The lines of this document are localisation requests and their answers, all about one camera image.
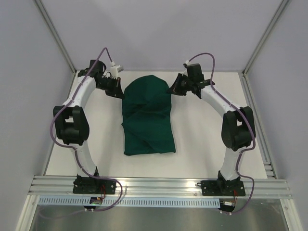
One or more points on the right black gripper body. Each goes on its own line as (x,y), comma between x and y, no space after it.
(184,83)

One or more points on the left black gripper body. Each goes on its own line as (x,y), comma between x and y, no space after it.
(110,85)

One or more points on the green surgical drape cloth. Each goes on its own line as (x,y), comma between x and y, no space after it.
(146,109)

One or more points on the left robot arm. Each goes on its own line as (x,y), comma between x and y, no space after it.
(70,128)

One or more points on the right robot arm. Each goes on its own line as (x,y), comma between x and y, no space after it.
(238,127)

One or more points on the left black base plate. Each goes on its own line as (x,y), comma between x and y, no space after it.
(93,186)

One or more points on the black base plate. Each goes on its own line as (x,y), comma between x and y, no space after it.
(93,186)
(221,188)

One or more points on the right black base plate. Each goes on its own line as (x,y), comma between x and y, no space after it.
(221,188)

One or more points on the aluminium front rail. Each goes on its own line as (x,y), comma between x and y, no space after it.
(157,187)

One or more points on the slotted cable duct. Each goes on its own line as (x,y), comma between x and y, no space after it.
(130,201)

